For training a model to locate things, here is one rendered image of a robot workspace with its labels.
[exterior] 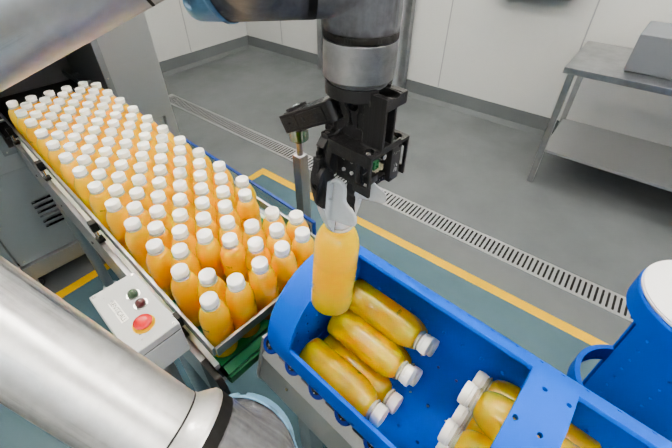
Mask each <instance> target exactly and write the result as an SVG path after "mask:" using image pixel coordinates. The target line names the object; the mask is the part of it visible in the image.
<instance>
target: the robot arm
mask: <svg viewBox="0 0 672 448"><path fill-rule="evenodd" d="M162 1H164V0H0V92H2V91H4V90H5V89H7V88H9V87H11V86H13V85H14V84H16V83H18V82H20V81H21V80H23V79H25V78H27V77H29V76H30V75H32V74H34V73H36V72H38V71H39V70H41V69H43V68H45V67H46V66H48V65H50V64H52V63H54V62H55V61H57V60H59V59H61V58H63V57H64V56H66V55H68V54H70V53H71V52H73V51H75V50H77V49H79V48H80V47H82V46H84V45H86V44H87V43H89V42H91V41H93V40H95V39H96V38H98V37H100V36H102V35H104V34H105V33H107V32H109V31H111V30H112V29H114V28H116V27H118V26H120V25H121V24H123V23H125V22H127V21H128V20H130V19H132V18H134V17H136V16H137V15H139V14H141V13H143V12H145V11H146V10H148V9H150V8H152V7H153V6H155V5H157V4H159V3H161V2H162ZM182 1H183V5H184V7H185V9H186V11H187V12H188V13H189V15H190V16H191V17H193V18H194V19H196V20H198V21H207V22H224V23H226V24H237V23H239V22H255V21H290V20H315V19H322V34H323V75H324V76H325V92H326V94H327V95H328V96H326V97H323V98H320V99H317V100H315V101H312V102H309V103H306V101H304V102H301V103H296V104H294V105H293V106H292V107H290V108H288V109H286V113H284V114H283V115H281V116H279V118H280V120H281V122H282V124H283V126H284V129H285V131H286V133H291V132H296V133H299V132H302V131H306V130H308V129H309V128H312V127H316V126H320V125H324V124H325V128H326V130H324V131H322V132H321V136H320V138H319V140H318V142H317V144H316V146H317V151H316V156H314V157H313V167H312V171H311V177H310V186H311V191H312V194H313V198H314V202H315V204H316V205H317V208H318V211H319V214H320V216H321V218H322V220H323V222H324V224H325V225H326V226H327V228H328V229H329V230H331V231H332V232H334V231H335V226H336V222H338V223H341V224H344V225H347V226H350V227H353V226H355V225H356V224H357V216H356V214H357V212H358V209H359V207H360V204H361V201H362V199H365V200H369V201H373V202H377V203H381V204H383V203H385V202H386V199H387V198H386V194H385V192H384V191H383V190H382V189H381V188H380V187H379V186H378V185H377V184H378V183H380V182H381V181H383V180H386V181H388V182H390V181H391V180H393V179H394V178H396V177H397V175H398V171H399V172H401V173H404V169H405V163H406V156H407V150H408V143H409V137H410V135H408V134H405V133H403V132H401V131H398V130H396V129H395V122H396V114H397V107H399V106H401V105H403V104H405V103H407V96H408V90H407V89H404V88H401V87H398V86H395V85H392V83H393V78H394V77H395V71H396V62H397V54H398V45H399V35H400V28H401V19H402V11H403V2H404V0H182ZM402 145H403V146H404V150H403V157H402V163H400V162H399V161H400V154H401V147H402ZM334 173H336V175H338V176H339V177H341V178H343V179H345V180H347V186H346V185H345V183H344V182H343V181H342V180H341V179H340V178H334ZM346 196H347V199H346ZM352 209H353V210H352ZM0 404H2V405H4V406H5V407H7V408H9V409H10V410H12V411H13V412H15V413H17V414H18V415H20V416H21V417H23V418H25V419H26V420H28V421H30V422H31V423H33V424H34V425H36V426H38V427H39V428H41V429H42V430H44V431H46V432H47V433H49V434H51V435H52V436H54V437H55V438H57V439H59V440H60V441H62V442H64V443H65V444H67V445H68V446H70V447H72V448H297V444H296V441H295V436H294V431H293V428H292V425H291V423H290V421H289V419H288V417H287V416H286V414H285V413H284V412H283V410H282V409H281V408H280V407H279V406H278V405H277V404H276V403H274V402H273V401H271V400H270V399H268V398H266V397H264V396H262V395H259V394H255V393H249V392H248V393H247V394H246V395H240V394H239V393H234V394H230V395H228V394H227V393H225V392H224V391H222V390H221V389H219V388H217V387H215V388H211V389H208V390H204V391H200V392H196V391H193V390H191V389H190V388H188V387H187V386H186V385H184V384H183V383H181V382H180V381H178V380H177V379H176V378H174V377H173V376H171V375H170V374H168V373H167V372H166V371H164V370H163V369H161V368H160V367H158V366H157V365H156V364H154V363H153V362H151V361H150V360H149V359H147V358H146V357H144V356H143V355H141V354H140V353H139V352H137V351H136V350H134V349H133V348H131V347H130V346H129V345H127V344H126V343H124V342H123V341H121V340H120V339H119V338H117V337H116V336H114V335H113V334H111V333H110V332H109V331H107V330H106V329H104V328H103V327H101V326H100V325H99V324H97V323H96V322H94V321H93V320H91V319H90V318H89V317H87V316H86V315H84V314H83V313H81V312H80V311H79V310H77V309H76V308H74V307H73V306H71V305H70V304H69V303H67V302H66V301H64V300H63V299H62V298H60V297H59V296H57V295H56V294H54V293H53V292H52V291H50V290H49V289H47V288H46V287H44V286H43V285H42V284H40V283H39V282H37V281H36V280H34V279H33V278H32V277H30V276H29V275H27V274H26V273H24V272H23V271H22V270H20V269H19V268H17V267H16V266H14V265H13V264H12V263H10V262H9V261H7V260H6V259H4V258H3V257H2V256H0Z"/></svg>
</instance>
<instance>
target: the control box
mask: <svg viewBox="0 0 672 448"><path fill-rule="evenodd" d="M131 289H136V290H137V291H138V295H137V296H136V297H135V298H128V297H127V292H128V291H129V290H131ZM139 298H144V299H145V300H146V304H145V305H144V306H143V307H141V308H136V307H135V304H134V303H135V301H136V300H137V299H139ZM89 299H90V301H91V302H92V304H93V305H94V307H95V308H96V310H97V311H98V313H99V314H100V316H101V317H102V319H103V320H104V322H105V323H106V325H107V326H108V328H109V329H110V330H111V332H112V333H113V335H114V336H116V337H117V338H119V339H120V340H121V341H123V342H124V343H126V344H127V345H129V346H130V347H131V348H133V349H134V350H136V351H137V352H139V353H140V354H141V355H143V356H144V357H146V358H147V359H149V360H150V361H151V362H153V363H154V364H156V365H157V366H158V367H160V368H161V369H164V368H166V367H167V366H168V365H170V364H171V363H172V362H173V361H175V360H176V359H177V358H179V357H180V356H181V355H183V354H184V353H185V352H186V351H188V350H189V349H190V346H189V344H188V341H187V339H186V337H185V335H184V333H183V330H182V328H181V326H180V323H179V322H178V321H177V320H176V318H175V317H174V316H173V315H172V314H171V313H170V312H169V310H168V309H167V308H166V307H165V306H164V305H163V304H162V303H161V301H160V300H159V299H158V298H157V297H156V296H155V295H154V293H153V292H152V291H151V290H150V289H149V288H148V287H147V285H146V284H145V283H144V282H143V281H142V280H141V279H140V278H139V276H138V275H137V274H136V273H135V272H132V273H131V274H129V275H127V276H126V277H124V278H122V279H120V280H119V281H117V282H115V283H114V284H112V285H110V286H109V287H107V288H105V289H104V290H102V291H100V292H98V293H97V294H95V295H93V296H92V297H90V298H89ZM113 301H114V302H113ZM111 303H112V304H114V303H116V304H114V307H113V305H112V304H111ZM110 304H111V305H110ZM115 305H116V307H117V308H116V307H115ZM111 306H112V307H111ZM118 307H119V309H120V310H119V309H118ZM114 308H116V309H114ZM117 309H118V310H117ZM115 310H116V311H115ZM119 311H122V312H119ZM118 312H119V313H118ZM117 313H118V315H117ZM122 314H124V315H123V316H122ZM141 314H150V315H151V316H152V323H151V324H150V325H149V326H148V327H147V328H145V329H143V330H136V329H135V328H134V327H133V321H134V320H135V318H136V317H138V316H139V315H141ZM119 315H121V316H122V317H123V318H122V317H121V316H119ZM124 316H125V317H124ZM120 317H121V318H122V320H123V321H122V320H121V318H120ZM125 318H126V319H125ZM124 319H125V320H124Z"/></svg>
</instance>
